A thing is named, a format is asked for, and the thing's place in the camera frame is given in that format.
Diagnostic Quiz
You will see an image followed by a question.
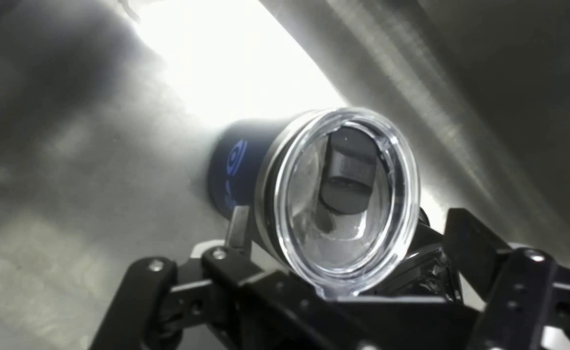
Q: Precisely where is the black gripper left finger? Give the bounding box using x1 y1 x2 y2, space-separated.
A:
88 204 339 350

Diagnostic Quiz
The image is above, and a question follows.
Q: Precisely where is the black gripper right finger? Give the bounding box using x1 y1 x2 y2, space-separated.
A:
442 207 570 350

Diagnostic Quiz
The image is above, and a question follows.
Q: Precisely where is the dark blue travel mug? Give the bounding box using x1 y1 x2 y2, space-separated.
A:
206 118 290 219

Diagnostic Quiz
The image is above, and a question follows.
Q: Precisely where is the clear travel mug lid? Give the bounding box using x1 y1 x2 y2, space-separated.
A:
253 106 420 299

